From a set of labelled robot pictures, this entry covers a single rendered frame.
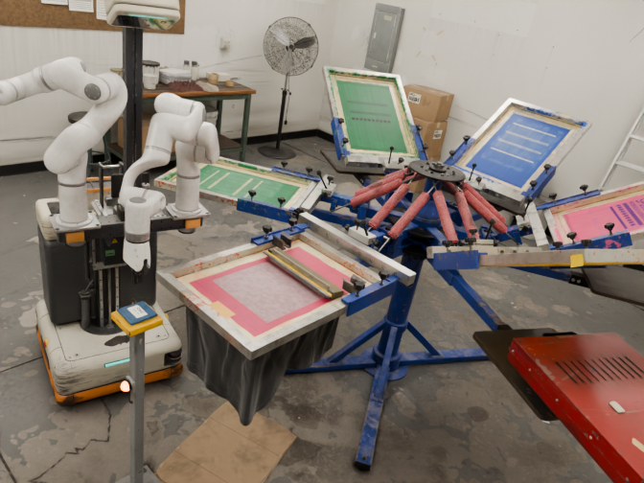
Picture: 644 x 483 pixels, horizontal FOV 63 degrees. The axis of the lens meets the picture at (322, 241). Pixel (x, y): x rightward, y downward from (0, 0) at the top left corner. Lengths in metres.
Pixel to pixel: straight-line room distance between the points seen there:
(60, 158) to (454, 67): 5.19
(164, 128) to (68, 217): 0.55
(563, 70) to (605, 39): 0.44
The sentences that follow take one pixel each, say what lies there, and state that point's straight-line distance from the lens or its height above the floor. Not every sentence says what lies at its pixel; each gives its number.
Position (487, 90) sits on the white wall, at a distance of 6.32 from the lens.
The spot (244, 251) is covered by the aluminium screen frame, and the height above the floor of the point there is 0.98.
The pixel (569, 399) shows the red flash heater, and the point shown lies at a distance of 1.80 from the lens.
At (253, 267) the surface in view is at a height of 0.96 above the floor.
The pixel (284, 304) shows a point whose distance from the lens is 2.05.
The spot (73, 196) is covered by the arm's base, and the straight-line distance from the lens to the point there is 2.10.
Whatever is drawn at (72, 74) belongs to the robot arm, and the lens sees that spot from 1.89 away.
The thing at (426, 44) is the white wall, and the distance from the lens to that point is 6.72.
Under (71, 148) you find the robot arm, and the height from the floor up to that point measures 1.47.
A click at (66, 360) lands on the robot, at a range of 2.85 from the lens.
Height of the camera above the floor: 2.10
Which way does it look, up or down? 27 degrees down
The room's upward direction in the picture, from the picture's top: 10 degrees clockwise
